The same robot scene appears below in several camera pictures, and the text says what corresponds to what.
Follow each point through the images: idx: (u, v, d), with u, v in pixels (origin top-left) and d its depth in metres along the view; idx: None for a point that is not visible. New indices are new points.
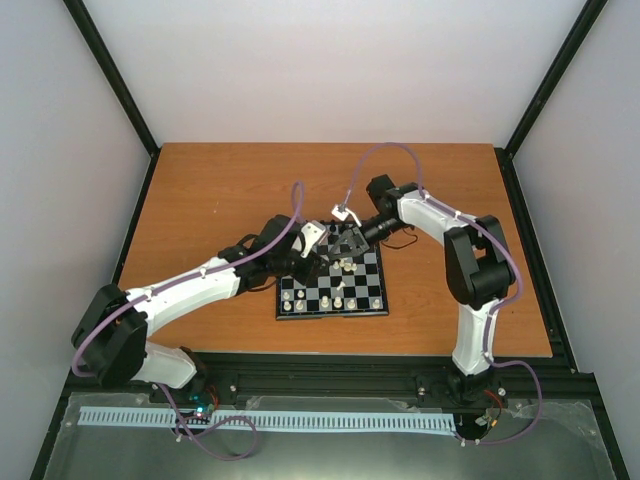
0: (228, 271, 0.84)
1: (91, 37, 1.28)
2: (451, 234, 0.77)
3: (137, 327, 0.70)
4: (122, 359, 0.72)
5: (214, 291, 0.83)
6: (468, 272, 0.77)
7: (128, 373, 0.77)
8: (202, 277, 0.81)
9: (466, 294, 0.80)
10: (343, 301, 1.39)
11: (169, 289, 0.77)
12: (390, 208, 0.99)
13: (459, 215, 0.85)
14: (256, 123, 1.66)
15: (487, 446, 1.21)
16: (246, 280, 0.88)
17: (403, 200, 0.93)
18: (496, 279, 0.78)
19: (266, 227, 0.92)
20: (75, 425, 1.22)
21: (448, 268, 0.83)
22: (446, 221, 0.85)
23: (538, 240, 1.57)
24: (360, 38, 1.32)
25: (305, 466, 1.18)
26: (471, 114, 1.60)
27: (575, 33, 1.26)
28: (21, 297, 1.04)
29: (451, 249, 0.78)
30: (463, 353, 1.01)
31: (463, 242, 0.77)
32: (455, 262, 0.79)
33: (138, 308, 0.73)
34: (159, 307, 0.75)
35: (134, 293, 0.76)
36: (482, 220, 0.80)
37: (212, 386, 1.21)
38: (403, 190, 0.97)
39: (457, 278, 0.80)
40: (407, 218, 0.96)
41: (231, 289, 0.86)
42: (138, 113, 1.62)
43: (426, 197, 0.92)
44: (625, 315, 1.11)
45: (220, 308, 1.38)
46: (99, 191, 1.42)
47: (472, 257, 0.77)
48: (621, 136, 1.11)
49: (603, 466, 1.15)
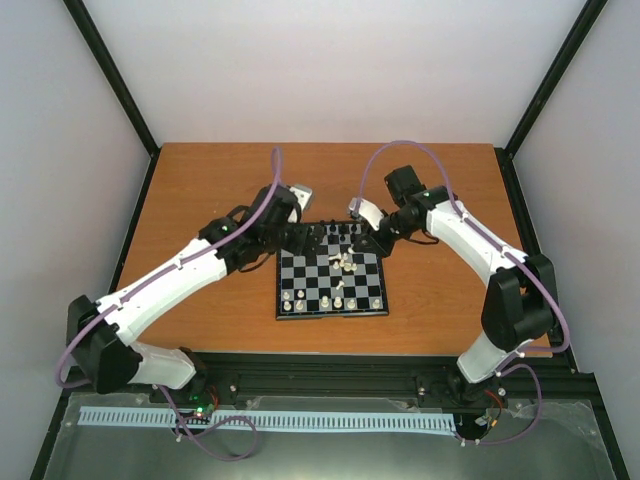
0: (208, 255, 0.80)
1: (90, 36, 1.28)
2: (499, 277, 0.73)
3: (109, 341, 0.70)
4: (108, 371, 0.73)
5: (195, 281, 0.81)
6: (514, 317, 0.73)
7: (125, 379, 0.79)
8: (178, 269, 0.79)
9: (505, 337, 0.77)
10: (344, 301, 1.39)
11: (140, 293, 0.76)
12: (416, 214, 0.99)
13: (506, 251, 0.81)
14: (256, 123, 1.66)
15: (488, 446, 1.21)
16: (236, 256, 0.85)
17: (436, 215, 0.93)
18: (540, 324, 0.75)
19: (255, 199, 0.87)
20: (75, 425, 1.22)
21: (486, 307, 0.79)
22: (491, 256, 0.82)
23: (538, 241, 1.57)
24: (361, 37, 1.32)
25: (305, 467, 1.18)
26: (471, 114, 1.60)
27: (575, 34, 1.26)
28: (21, 297, 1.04)
29: (497, 292, 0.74)
30: (473, 366, 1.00)
31: (512, 287, 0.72)
32: (498, 305, 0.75)
33: (109, 321, 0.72)
34: (132, 313, 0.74)
35: (105, 302, 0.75)
36: (531, 262, 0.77)
37: (212, 386, 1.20)
38: (433, 199, 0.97)
39: (496, 320, 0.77)
40: (437, 231, 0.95)
41: (218, 272, 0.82)
42: (138, 112, 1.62)
43: (464, 217, 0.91)
44: (625, 316, 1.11)
45: (220, 308, 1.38)
46: (99, 190, 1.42)
47: (519, 302, 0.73)
48: (621, 137, 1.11)
49: (603, 466, 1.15)
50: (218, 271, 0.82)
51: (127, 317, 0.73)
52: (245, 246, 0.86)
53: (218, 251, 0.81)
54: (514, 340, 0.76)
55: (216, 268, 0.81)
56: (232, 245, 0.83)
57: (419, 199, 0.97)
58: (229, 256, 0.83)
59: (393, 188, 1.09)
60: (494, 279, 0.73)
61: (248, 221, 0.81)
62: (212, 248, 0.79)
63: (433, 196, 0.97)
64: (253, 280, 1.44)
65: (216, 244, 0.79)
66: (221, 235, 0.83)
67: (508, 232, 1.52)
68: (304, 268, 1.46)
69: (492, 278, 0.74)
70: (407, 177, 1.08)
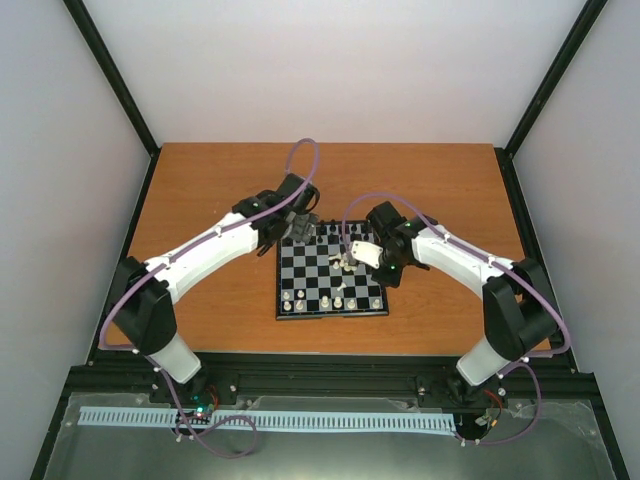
0: (243, 227, 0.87)
1: (91, 37, 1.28)
2: (491, 287, 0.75)
3: (161, 295, 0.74)
4: (152, 328, 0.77)
5: (228, 251, 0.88)
6: (515, 326, 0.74)
7: (163, 342, 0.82)
8: (218, 236, 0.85)
9: (512, 348, 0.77)
10: (344, 301, 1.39)
11: (187, 255, 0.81)
12: (402, 246, 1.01)
13: (493, 261, 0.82)
14: (256, 123, 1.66)
15: (488, 447, 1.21)
16: (265, 231, 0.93)
17: (420, 241, 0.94)
18: (541, 329, 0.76)
19: (283, 184, 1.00)
20: (75, 425, 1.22)
21: (487, 320, 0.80)
22: (479, 268, 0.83)
23: (538, 241, 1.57)
24: (360, 37, 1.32)
25: (305, 467, 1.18)
26: (471, 114, 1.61)
27: (575, 34, 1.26)
28: (21, 297, 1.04)
29: (493, 303, 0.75)
30: (473, 367, 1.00)
31: (505, 295, 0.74)
32: (498, 316, 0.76)
33: (159, 278, 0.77)
34: (179, 273, 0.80)
35: (153, 264, 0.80)
36: (522, 266, 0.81)
37: (212, 386, 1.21)
38: (414, 227, 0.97)
39: (500, 332, 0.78)
40: (426, 257, 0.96)
41: (250, 244, 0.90)
42: (138, 113, 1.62)
43: (447, 236, 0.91)
44: (625, 315, 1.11)
45: (221, 308, 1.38)
46: (99, 190, 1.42)
47: (516, 309, 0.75)
48: (620, 137, 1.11)
49: (603, 466, 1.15)
50: (250, 243, 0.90)
51: (175, 276, 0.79)
52: (273, 222, 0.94)
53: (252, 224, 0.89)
54: (521, 350, 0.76)
55: (249, 239, 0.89)
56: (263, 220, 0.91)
57: (402, 231, 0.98)
58: (260, 230, 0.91)
59: (376, 224, 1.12)
60: (487, 290, 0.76)
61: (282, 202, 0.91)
62: (250, 220, 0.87)
63: (414, 225, 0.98)
64: (254, 279, 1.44)
65: (253, 217, 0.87)
66: (254, 210, 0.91)
67: (507, 232, 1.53)
68: (304, 267, 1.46)
69: (485, 289, 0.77)
70: (388, 212, 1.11)
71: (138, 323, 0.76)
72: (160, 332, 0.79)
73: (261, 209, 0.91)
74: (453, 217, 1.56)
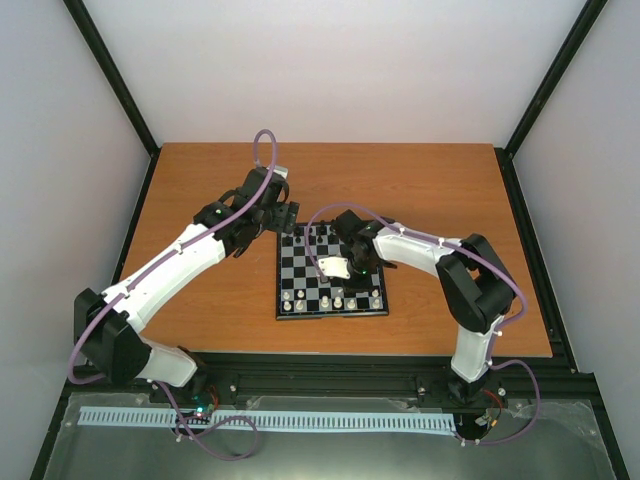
0: (206, 240, 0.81)
1: (91, 37, 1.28)
2: (444, 264, 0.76)
3: (122, 328, 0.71)
4: (119, 361, 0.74)
5: (193, 266, 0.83)
6: (474, 299, 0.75)
7: (134, 369, 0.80)
8: (179, 254, 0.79)
9: (476, 322, 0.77)
10: (344, 300, 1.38)
11: (145, 279, 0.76)
12: (367, 248, 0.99)
13: (443, 243, 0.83)
14: (255, 122, 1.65)
15: (487, 446, 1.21)
16: (232, 237, 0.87)
17: (379, 240, 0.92)
18: (502, 298, 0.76)
19: (246, 180, 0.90)
20: (75, 425, 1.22)
21: (449, 298, 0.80)
22: (432, 251, 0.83)
23: (538, 240, 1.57)
24: (360, 38, 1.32)
25: (305, 467, 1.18)
26: (471, 113, 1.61)
27: (575, 34, 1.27)
28: (21, 297, 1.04)
29: (448, 278, 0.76)
30: (466, 362, 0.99)
31: (458, 269, 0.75)
32: (455, 291, 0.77)
33: (118, 309, 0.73)
34: (139, 300, 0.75)
35: (111, 293, 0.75)
36: (470, 241, 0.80)
37: (212, 386, 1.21)
38: (374, 228, 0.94)
39: (463, 308, 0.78)
40: (389, 254, 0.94)
41: (217, 253, 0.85)
42: (138, 113, 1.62)
43: (402, 230, 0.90)
44: (625, 315, 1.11)
45: (222, 307, 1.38)
46: (99, 191, 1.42)
47: (470, 282, 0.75)
48: (619, 140, 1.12)
49: (603, 465, 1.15)
50: (215, 251, 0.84)
51: (135, 305, 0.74)
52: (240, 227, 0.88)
53: (215, 233, 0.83)
54: (484, 323, 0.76)
55: (214, 250, 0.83)
56: (228, 227, 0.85)
57: (362, 234, 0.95)
58: (225, 238, 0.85)
59: (341, 230, 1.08)
60: (441, 267, 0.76)
61: (244, 207, 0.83)
62: (211, 231, 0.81)
63: (373, 225, 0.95)
64: (254, 278, 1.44)
65: (213, 228, 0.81)
66: (216, 218, 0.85)
67: (507, 232, 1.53)
68: (304, 267, 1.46)
69: (439, 268, 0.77)
70: (349, 218, 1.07)
71: (101, 360, 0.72)
72: (129, 359, 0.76)
73: (225, 217, 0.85)
74: (453, 217, 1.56)
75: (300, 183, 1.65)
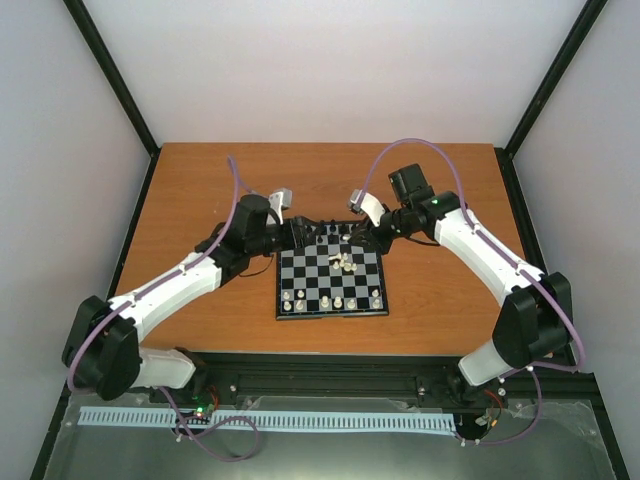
0: (205, 264, 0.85)
1: (90, 34, 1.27)
2: (517, 300, 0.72)
3: (127, 333, 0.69)
4: (117, 370, 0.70)
5: (194, 289, 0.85)
6: (532, 338, 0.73)
7: (125, 384, 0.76)
8: (182, 274, 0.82)
9: (522, 357, 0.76)
10: (344, 300, 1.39)
11: (151, 292, 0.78)
12: (424, 221, 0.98)
13: (521, 268, 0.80)
14: (255, 122, 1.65)
15: (488, 446, 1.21)
16: (228, 270, 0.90)
17: (445, 226, 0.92)
18: (554, 342, 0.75)
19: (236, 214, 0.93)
20: (75, 425, 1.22)
21: (501, 325, 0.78)
22: (502, 271, 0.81)
23: (538, 241, 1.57)
24: (359, 38, 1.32)
25: (305, 467, 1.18)
26: (471, 113, 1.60)
27: (574, 35, 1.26)
28: (21, 296, 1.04)
29: (514, 313, 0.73)
30: (477, 369, 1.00)
31: (530, 309, 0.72)
32: (515, 325, 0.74)
33: (124, 316, 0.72)
34: (145, 310, 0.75)
35: (117, 301, 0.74)
36: (550, 278, 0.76)
37: (212, 386, 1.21)
38: (441, 206, 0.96)
39: (513, 341, 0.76)
40: (446, 241, 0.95)
41: (215, 279, 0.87)
42: (138, 113, 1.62)
43: (476, 228, 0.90)
44: (625, 315, 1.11)
45: (221, 308, 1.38)
46: (99, 192, 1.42)
47: (535, 322, 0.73)
48: (620, 138, 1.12)
49: (603, 465, 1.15)
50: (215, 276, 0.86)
51: (141, 313, 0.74)
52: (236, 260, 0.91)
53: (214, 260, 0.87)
54: (529, 359, 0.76)
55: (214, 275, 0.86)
56: (224, 258, 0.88)
57: (427, 207, 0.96)
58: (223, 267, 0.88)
59: (399, 187, 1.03)
60: (509, 300, 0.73)
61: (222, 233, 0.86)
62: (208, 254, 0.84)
63: (441, 203, 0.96)
64: (254, 279, 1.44)
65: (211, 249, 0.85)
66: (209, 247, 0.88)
67: (507, 232, 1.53)
68: (304, 267, 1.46)
69: (509, 301, 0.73)
70: (414, 177, 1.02)
71: (99, 368, 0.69)
72: (125, 370, 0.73)
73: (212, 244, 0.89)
74: None
75: (300, 183, 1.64)
